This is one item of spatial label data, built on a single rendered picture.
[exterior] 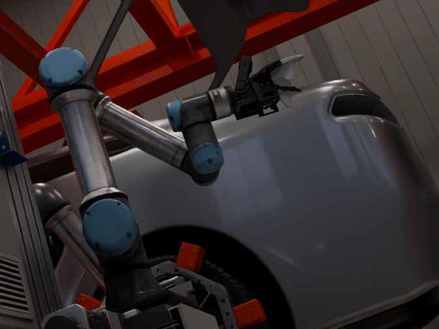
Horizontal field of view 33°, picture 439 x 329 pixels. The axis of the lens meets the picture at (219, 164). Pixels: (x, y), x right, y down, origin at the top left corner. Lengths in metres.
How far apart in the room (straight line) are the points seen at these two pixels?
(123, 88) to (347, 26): 2.98
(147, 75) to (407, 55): 3.01
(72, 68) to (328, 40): 6.03
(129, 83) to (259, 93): 3.79
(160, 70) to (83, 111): 3.72
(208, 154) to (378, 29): 6.08
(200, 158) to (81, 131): 0.29
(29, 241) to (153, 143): 0.42
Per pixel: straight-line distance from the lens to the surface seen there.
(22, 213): 1.75
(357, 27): 7.78
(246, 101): 1.83
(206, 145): 1.77
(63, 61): 1.87
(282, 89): 1.93
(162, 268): 2.66
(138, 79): 5.56
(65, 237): 2.14
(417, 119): 7.37
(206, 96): 1.82
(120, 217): 1.69
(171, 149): 1.91
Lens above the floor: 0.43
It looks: 21 degrees up
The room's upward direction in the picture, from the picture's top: 20 degrees counter-clockwise
